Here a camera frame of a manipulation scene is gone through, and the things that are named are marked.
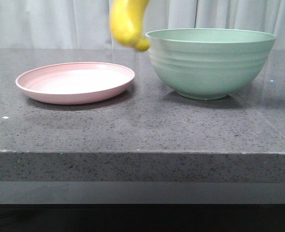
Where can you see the yellow banana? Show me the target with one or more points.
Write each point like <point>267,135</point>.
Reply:
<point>126,23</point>

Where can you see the green bowl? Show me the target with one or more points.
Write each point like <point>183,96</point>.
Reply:
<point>208,64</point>

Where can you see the pink plate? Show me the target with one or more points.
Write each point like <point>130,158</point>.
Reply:
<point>76,82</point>

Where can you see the white curtain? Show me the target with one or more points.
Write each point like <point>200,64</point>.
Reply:
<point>84,24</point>

